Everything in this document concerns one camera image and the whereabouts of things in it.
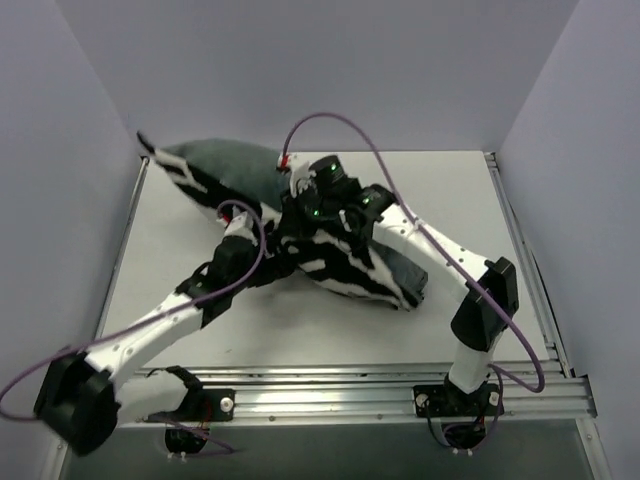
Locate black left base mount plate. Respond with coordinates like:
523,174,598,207
149,388,235,424

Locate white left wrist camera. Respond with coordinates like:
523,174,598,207
218,212,257,244

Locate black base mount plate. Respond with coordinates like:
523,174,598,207
149,388,235,424
412,381,504,419

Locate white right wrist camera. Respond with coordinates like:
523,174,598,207
276,153,314,198

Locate zebra and green pillowcase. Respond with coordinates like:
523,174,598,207
137,133,428,314

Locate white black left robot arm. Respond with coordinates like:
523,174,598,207
34,214,294,456

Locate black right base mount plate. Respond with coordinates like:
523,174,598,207
412,381,504,419

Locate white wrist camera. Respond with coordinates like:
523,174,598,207
276,153,314,198
218,212,257,244

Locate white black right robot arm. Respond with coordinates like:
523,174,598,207
276,154,518,413

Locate aluminium front rail frame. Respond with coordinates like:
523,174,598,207
192,361,596,427

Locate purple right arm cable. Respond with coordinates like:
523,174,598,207
282,112,547,394

